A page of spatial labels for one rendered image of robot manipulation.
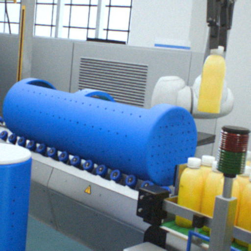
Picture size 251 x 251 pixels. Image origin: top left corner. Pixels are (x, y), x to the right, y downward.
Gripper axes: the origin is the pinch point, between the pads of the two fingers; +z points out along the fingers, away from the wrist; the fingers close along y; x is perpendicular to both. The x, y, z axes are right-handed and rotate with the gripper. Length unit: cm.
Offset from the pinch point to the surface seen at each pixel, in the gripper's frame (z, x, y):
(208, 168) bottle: 39.9, 0.4, 1.2
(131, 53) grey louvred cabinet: -28, -159, -131
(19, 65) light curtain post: -4, -158, -34
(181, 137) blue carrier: 31.0, -18.3, -9.0
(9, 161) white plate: 42, -44, 43
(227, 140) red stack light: 31, 27, 35
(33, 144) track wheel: 38, -87, 3
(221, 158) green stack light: 35, 25, 34
